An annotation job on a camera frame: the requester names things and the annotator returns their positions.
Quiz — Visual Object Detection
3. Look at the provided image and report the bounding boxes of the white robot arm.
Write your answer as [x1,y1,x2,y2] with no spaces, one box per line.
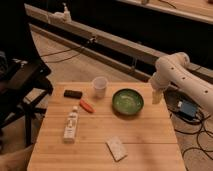
[150,52,213,110]

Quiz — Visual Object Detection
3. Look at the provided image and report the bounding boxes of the green ceramic bowl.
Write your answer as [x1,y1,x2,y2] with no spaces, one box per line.
[112,89,144,116]

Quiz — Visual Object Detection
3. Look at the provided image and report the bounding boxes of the blue power box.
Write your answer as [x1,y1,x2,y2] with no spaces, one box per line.
[178,100,197,118]

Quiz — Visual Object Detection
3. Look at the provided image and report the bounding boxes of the translucent plastic cup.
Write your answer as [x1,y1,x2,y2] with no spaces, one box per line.
[92,76,108,98]

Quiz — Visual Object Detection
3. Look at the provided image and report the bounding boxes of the beige sponge block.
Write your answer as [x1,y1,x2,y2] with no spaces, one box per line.
[106,137,128,162]

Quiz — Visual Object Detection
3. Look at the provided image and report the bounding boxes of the black rectangular block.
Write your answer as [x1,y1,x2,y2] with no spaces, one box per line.
[64,90,82,99]

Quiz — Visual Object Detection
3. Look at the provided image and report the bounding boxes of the white squeeze bottle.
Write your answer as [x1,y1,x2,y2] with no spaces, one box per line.
[63,106,78,143]

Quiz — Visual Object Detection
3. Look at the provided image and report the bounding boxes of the white object on beam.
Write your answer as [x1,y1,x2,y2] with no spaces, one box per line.
[51,2,72,23]

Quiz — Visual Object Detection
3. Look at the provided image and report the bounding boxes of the long wooden beam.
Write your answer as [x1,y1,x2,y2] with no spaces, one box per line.
[25,0,213,83]

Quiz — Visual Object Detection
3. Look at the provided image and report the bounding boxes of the black chair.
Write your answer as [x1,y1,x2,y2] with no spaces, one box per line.
[0,50,53,146]

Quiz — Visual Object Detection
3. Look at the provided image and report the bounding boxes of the black floor cables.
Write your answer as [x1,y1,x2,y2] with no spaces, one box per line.
[166,91,213,161]

